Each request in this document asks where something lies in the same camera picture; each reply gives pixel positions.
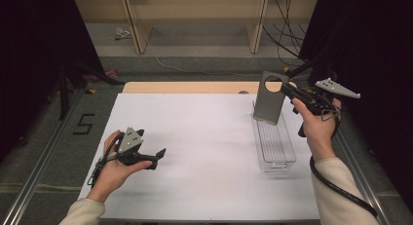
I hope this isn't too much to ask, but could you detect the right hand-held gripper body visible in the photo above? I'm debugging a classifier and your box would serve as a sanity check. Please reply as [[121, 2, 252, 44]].
[[293, 77, 361, 117]]

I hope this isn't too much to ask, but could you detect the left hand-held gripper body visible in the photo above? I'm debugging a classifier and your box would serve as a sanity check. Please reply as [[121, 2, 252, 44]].
[[115, 127, 159, 170]]

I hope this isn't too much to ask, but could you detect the metal plate with round hole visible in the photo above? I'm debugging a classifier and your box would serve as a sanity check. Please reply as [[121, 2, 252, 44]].
[[252, 70, 291, 126]]

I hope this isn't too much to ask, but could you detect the clear plastic tray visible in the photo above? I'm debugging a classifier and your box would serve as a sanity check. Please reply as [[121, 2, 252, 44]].
[[251, 99, 297, 173]]

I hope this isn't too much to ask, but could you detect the person's right hand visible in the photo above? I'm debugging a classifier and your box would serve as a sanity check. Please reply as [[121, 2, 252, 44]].
[[291, 97, 343, 163]]

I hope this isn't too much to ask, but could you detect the person's left hand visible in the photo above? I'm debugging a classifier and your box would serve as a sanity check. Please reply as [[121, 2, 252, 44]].
[[87, 130, 153, 204]]

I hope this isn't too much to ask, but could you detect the black metal stand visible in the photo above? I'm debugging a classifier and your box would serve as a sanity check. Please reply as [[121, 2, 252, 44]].
[[57, 60, 125, 121], [285, 54, 336, 102]]

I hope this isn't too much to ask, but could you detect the white board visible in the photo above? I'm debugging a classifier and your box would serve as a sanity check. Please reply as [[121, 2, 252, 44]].
[[77, 93, 321, 221]]

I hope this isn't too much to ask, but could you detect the pink object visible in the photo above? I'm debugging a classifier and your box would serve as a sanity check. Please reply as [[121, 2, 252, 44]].
[[91, 68, 119, 83]]

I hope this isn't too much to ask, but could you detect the wooden table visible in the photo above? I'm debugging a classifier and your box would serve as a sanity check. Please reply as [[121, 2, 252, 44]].
[[122, 81, 298, 94]]

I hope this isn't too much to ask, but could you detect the black curtain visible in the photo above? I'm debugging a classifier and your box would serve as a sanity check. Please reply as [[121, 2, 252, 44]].
[[298, 0, 413, 213], [0, 0, 106, 163]]

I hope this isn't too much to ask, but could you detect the crumpled white paper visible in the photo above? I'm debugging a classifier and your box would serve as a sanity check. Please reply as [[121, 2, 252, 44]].
[[114, 26, 132, 41]]

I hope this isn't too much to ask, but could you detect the light wooden shelf unit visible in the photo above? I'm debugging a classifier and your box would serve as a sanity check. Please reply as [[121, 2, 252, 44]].
[[73, 0, 319, 55]]

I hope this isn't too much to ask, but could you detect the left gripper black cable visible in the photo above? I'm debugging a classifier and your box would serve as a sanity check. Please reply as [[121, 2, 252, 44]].
[[87, 131, 126, 189]]

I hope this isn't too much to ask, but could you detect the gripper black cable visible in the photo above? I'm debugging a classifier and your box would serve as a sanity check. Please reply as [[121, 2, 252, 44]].
[[309, 107, 379, 219], [87, 131, 126, 189]]

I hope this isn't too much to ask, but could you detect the bundle of black cables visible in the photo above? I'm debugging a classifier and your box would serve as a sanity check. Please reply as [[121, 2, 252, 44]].
[[262, 0, 308, 62]]

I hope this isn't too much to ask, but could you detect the white floor cable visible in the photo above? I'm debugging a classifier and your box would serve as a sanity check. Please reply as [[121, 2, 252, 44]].
[[155, 56, 264, 78]]

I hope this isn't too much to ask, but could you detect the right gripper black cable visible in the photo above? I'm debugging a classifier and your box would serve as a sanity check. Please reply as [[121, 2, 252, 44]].
[[309, 107, 379, 219]]

